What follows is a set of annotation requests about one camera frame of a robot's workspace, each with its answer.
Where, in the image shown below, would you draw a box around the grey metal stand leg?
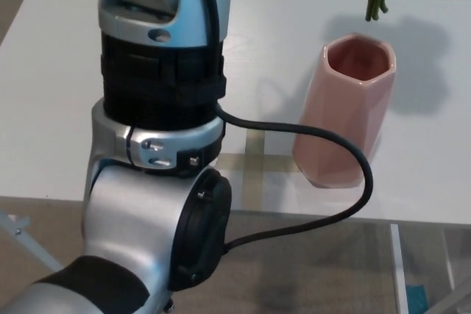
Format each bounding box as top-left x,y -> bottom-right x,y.
0,210 -> 64,271

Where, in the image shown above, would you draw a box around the white table leg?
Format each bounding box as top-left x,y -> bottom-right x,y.
441,229 -> 456,290
389,224 -> 410,314

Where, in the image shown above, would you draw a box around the pink hexagonal ceramic vase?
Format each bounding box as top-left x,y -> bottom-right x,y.
292,32 -> 398,188

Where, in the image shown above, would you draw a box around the beige tape strip short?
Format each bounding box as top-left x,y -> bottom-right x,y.
216,151 -> 301,176

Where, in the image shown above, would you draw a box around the teal floor tape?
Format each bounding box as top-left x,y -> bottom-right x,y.
406,284 -> 428,314

